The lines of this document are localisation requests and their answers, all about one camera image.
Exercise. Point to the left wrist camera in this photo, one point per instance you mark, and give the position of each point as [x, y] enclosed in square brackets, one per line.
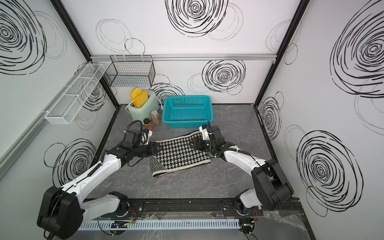
[146, 134]

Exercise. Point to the yellow toast slice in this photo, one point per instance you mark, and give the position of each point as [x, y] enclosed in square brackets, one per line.
[141, 99]
[136, 92]

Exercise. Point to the black wire wall basket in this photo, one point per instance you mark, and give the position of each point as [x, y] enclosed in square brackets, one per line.
[131, 71]

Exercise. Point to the black white patterned scarf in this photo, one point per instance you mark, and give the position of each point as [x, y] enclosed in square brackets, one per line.
[177, 155]

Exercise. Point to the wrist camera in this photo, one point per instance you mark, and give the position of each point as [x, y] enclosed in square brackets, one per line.
[146, 134]
[204, 131]

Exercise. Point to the white wire wall shelf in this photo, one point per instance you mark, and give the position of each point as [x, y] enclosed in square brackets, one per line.
[84, 92]

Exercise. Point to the yellow toast slice front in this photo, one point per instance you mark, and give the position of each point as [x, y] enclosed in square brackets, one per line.
[141, 99]

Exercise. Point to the teal plastic basket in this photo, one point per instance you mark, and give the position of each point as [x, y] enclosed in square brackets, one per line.
[187, 111]

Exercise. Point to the dark spice jar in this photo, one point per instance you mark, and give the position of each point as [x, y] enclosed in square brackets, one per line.
[148, 124]

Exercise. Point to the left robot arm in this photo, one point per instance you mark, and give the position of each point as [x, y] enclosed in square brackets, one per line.
[65, 209]

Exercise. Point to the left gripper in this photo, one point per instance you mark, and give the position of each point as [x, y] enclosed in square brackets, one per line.
[153, 149]

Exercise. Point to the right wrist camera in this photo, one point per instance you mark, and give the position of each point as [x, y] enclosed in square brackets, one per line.
[204, 131]

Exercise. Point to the mint green toaster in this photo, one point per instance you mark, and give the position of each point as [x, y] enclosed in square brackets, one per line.
[145, 112]

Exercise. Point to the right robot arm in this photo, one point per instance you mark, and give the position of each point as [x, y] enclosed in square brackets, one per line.
[271, 185]

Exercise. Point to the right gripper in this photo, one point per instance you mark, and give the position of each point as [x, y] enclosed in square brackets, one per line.
[200, 142]

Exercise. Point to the light spice jar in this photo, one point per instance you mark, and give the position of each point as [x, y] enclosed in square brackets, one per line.
[156, 118]

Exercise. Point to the yellow toast slice rear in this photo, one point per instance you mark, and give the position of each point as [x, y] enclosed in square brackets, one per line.
[136, 92]

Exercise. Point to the grey slotted cable duct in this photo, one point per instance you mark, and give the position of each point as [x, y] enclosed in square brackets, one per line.
[194, 224]

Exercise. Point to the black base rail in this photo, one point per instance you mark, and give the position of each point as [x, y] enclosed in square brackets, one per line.
[227, 207]

